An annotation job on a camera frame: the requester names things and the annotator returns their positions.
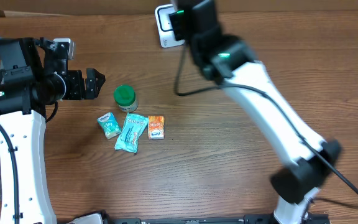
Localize green Kleenex Play tissue pack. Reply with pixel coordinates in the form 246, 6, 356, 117
97, 112, 121, 139

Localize green lidded jar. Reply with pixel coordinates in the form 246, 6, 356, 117
114, 85, 139, 113

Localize orange Kleenex tissue pack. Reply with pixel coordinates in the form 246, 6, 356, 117
147, 116, 165, 140

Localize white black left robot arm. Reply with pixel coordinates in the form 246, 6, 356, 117
0, 37, 105, 223

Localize teal flushable wipes pack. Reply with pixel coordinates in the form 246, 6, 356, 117
114, 113, 149, 154

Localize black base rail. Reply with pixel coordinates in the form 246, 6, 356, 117
57, 210, 331, 224

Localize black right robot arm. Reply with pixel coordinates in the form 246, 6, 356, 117
169, 1, 342, 223

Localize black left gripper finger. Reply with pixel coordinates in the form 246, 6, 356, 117
85, 84, 101, 100
85, 68, 106, 86

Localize white barcode scanner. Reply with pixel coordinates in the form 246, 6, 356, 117
155, 4, 185, 49

